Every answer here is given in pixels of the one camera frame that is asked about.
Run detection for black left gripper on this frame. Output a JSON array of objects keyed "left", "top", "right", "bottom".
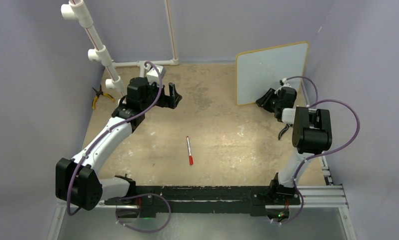
[{"left": 141, "top": 78, "right": 181, "bottom": 111}]

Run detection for yellow-framed whiteboard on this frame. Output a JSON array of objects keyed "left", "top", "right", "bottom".
[{"left": 235, "top": 41, "right": 309, "bottom": 106}]

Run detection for red-capped white marker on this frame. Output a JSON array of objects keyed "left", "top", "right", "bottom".
[{"left": 186, "top": 136, "right": 194, "bottom": 166}]

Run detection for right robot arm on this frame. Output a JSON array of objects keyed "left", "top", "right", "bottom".
[{"left": 255, "top": 86, "right": 332, "bottom": 204}]

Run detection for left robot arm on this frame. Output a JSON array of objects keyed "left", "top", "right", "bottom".
[{"left": 55, "top": 77, "right": 182, "bottom": 211}]

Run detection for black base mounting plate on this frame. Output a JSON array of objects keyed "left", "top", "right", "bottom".
[{"left": 104, "top": 185, "right": 301, "bottom": 218}]

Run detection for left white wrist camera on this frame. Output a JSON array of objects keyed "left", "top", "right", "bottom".
[{"left": 145, "top": 65, "right": 166, "bottom": 85}]

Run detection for green-handled pliers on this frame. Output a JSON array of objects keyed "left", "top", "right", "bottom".
[{"left": 277, "top": 123, "right": 291, "bottom": 141}]

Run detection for yellow-handled pliers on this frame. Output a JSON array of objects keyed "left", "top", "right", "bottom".
[{"left": 91, "top": 85, "right": 116, "bottom": 110}]

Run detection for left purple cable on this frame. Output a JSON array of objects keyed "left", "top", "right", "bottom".
[{"left": 66, "top": 60, "right": 172, "bottom": 234}]

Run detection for white PVC pipe frame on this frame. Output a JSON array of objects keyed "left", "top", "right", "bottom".
[{"left": 60, "top": 0, "right": 180, "bottom": 98}]

